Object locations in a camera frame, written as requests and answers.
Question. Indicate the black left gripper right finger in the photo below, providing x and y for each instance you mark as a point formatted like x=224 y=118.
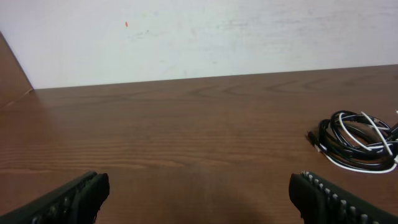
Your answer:
x=320 y=201

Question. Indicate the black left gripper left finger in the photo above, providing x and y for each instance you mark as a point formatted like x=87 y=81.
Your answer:
x=77 y=202

